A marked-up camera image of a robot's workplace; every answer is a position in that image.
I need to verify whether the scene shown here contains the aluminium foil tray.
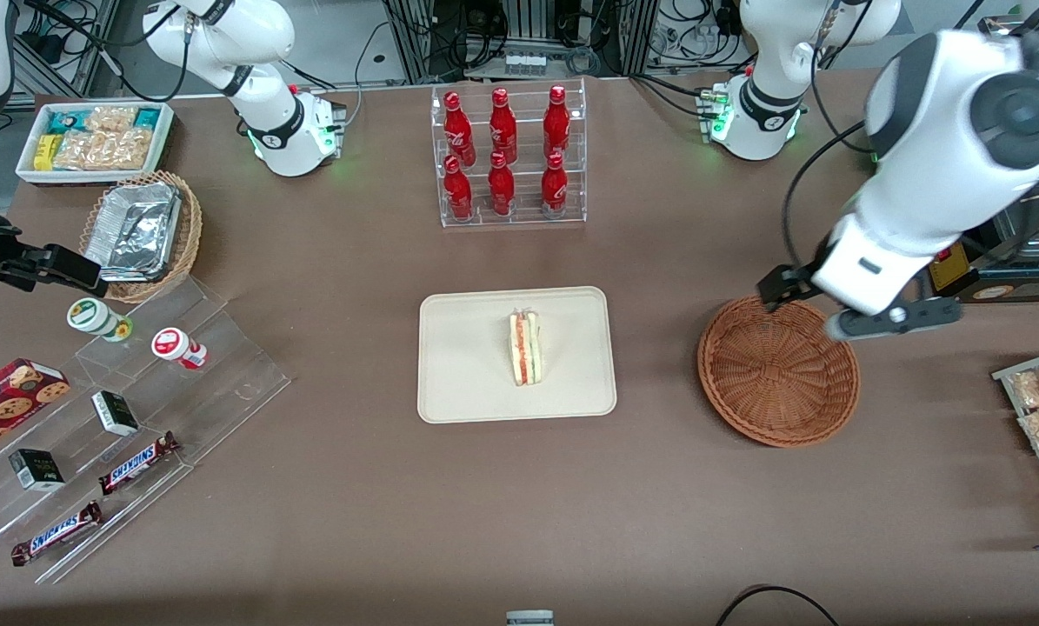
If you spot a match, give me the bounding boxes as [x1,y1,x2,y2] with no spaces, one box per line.
[83,181,183,284]

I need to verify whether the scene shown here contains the clear acrylic bottle rack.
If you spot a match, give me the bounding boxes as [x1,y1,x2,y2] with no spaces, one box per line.
[430,78,588,229]

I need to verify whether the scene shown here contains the cream plastic tray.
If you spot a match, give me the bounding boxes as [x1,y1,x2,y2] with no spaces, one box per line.
[417,286,617,425]

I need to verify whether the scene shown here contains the black floor cable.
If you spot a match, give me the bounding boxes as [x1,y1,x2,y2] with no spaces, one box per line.
[714,584,843,626]

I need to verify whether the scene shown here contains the triangle sandwich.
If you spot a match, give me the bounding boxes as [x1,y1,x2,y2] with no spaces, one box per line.
[507,308,543,387]

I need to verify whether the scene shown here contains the clear acrylic stepped shelf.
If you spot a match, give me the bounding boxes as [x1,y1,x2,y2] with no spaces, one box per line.
[0,276,293,586]

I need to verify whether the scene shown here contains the brown wicker basket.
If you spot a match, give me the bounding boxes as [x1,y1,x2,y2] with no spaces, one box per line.
[697,294,861,449]

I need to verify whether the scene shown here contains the red cola bottle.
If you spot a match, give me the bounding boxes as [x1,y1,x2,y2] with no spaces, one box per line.
[487,151,516,217]
[444,91,477,168]
[543,85,571,160]
[489,87,518,165]
[443,155,475,222]
[540,152,569,217]

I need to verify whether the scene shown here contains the green lid jar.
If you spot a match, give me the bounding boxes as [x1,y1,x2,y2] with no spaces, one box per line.
[66,296,135,343]

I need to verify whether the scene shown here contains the clear cracker bag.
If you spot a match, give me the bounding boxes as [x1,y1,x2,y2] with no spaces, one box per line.
[52,128,155,172]
[84,105,139,134]

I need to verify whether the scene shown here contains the light wicker basket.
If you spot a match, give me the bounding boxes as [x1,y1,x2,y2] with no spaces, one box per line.
[79,170,204,305]

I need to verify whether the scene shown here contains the white snack bin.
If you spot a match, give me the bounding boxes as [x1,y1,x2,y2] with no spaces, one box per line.
[16,101,176,189]

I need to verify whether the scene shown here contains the Snickers chocolate bar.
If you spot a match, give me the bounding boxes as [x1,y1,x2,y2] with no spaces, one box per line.
[10,500,105,569]
[97,430,182,497]

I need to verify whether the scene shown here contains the red tartan cookie box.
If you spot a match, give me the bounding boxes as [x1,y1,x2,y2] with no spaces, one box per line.
[0,357,72,463]

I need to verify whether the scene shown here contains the red lid jar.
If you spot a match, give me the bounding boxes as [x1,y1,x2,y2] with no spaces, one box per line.
[150,326,210,371]

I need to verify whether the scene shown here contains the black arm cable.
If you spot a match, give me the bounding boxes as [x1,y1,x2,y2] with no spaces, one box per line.
[783,120,869,272]

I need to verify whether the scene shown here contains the small black carton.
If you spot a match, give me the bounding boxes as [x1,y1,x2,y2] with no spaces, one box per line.
[90,390,141,438]
[8,448,66,494]

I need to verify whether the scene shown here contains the silver metal container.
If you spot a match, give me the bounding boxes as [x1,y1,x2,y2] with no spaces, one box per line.
[977,12,1029,41]

